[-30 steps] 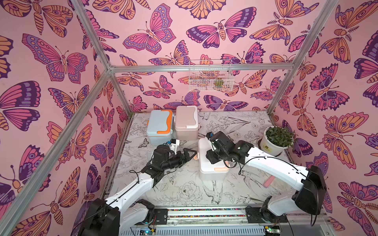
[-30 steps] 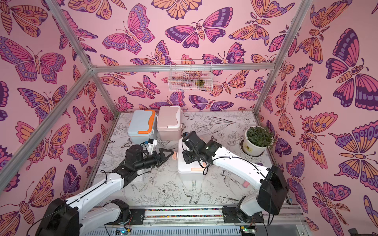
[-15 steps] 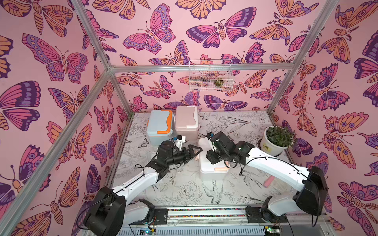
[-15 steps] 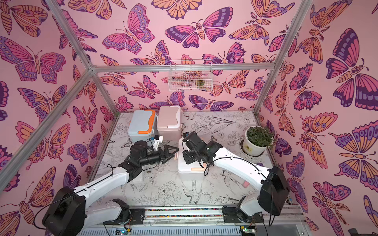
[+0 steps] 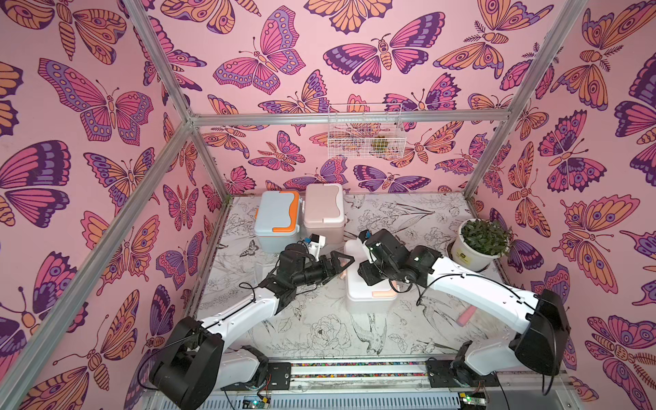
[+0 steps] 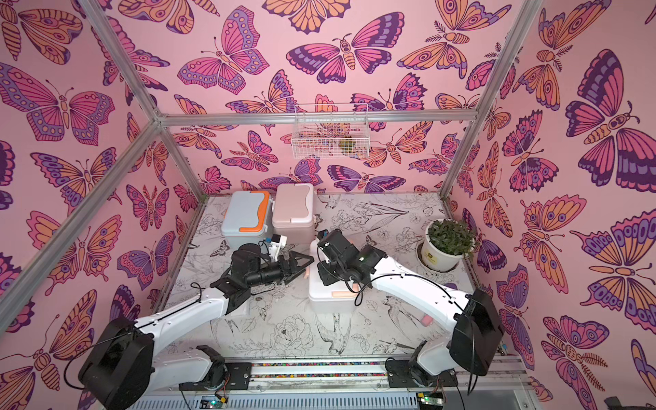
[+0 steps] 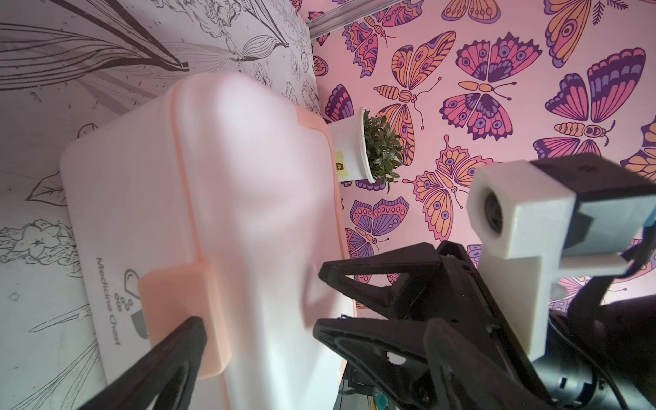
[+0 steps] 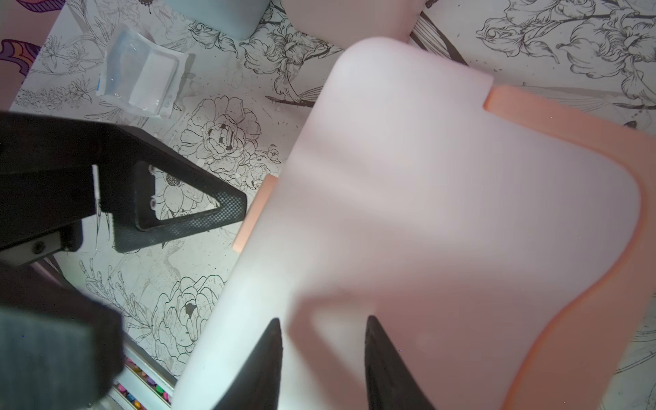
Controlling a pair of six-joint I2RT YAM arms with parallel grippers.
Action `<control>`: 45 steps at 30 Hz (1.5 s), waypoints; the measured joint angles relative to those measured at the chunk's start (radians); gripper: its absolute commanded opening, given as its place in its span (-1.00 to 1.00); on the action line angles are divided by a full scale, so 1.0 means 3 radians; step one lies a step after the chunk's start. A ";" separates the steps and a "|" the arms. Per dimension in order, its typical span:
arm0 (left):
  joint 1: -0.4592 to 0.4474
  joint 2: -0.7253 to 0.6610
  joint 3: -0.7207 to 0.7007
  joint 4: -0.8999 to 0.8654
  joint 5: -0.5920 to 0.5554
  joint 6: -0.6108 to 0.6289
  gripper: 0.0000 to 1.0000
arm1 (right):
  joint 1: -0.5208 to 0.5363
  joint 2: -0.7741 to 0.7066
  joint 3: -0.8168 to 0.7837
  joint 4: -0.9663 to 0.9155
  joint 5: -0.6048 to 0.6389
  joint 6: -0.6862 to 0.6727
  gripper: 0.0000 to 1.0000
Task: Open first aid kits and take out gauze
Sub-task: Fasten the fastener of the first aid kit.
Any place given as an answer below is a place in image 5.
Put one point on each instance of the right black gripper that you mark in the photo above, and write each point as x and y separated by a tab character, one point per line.
377	255

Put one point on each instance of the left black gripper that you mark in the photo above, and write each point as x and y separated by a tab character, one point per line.
334	269

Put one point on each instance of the white pink medicine chest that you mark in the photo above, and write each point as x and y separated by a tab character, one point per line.
360	297

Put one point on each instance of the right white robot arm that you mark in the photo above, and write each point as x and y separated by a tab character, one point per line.
537	327

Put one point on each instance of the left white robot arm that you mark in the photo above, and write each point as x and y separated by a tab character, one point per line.
198	358

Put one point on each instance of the beige pink first aid box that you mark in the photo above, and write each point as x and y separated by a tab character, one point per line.
323	212

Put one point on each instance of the blue orange first aid box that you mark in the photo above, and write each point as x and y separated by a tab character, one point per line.
277	220

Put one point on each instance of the potted green plant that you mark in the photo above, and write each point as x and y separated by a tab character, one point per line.
479	243

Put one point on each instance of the green toy in basket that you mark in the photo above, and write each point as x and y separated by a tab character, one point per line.
379	146

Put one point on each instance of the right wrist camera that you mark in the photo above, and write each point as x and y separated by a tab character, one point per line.
364	235

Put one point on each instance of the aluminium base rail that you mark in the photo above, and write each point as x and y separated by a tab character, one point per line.
414	382

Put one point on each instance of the white wire wall basket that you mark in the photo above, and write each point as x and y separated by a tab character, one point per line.
350	134

